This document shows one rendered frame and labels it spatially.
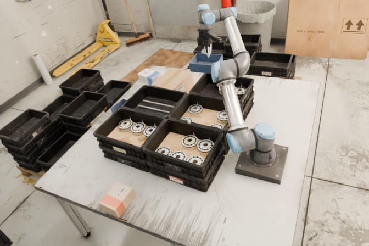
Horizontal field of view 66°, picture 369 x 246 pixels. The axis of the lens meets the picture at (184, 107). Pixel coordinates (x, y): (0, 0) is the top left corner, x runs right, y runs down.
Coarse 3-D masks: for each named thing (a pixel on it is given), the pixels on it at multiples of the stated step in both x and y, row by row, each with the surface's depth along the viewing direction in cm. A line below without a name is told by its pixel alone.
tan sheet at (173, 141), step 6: (168, 138) 185; (174, 138) 184; (180, 138) 184; (162, 144) 182; (168, 144) 181; (174, 144) 180; (180, 144) 179; (174, 150) 176; (180, 150) 175; (186, 150) 174; (192, 150) 174; (204, 156) 168
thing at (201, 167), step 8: (176, 120) 183; (160, 128) 179; (208, 128) 173; (152, 136) 174; (144, 144) 169; (216, 144) 161; (144, 152) 167; (152, 152) 163; (176, 160) 156; (184, 160) 155; (208, 160) 154; (200, 168) 150
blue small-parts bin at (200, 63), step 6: (198, 54) 209; (204, 54) 207; (210, 54) 205; (216, 54) 202; (192, 60) 203; (198, 60) 212; (204, 60) 210; (210, 60) 208; (216, 60) 206; (222, 60) 202; (192, 66) 199; (198, 66) 197; (204, 66) 195; (210, 66) 193; (204, 72) 198; (210, 72) 196
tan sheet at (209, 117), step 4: (204, 112) 201; (208, 112) 201; (212, 112) 200; (216, 112) 199; (184, 116) 201; (188, 116) 200; (192, 116) 200; (200, 116) 198; (204, 116) 198; (208, 116) 197; (212, 116) 196; (216, 116) 196; (196, 120) 196; (200, 120) 195; (204, 120) 194; (208, 120) 194; (212, 120) 193; (216, 120) 192; (204, 124) 191; (208, 124) 191; (224, 124) 188
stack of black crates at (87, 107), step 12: (84, 96) 297; (96, 96) 293; (72, 108) 286; (84, 108) 291; (96, 108) 277; (108, 108) 293; (72, 120) 268; (84, 120) 265; (72, 132) 281; (84, 132) 273
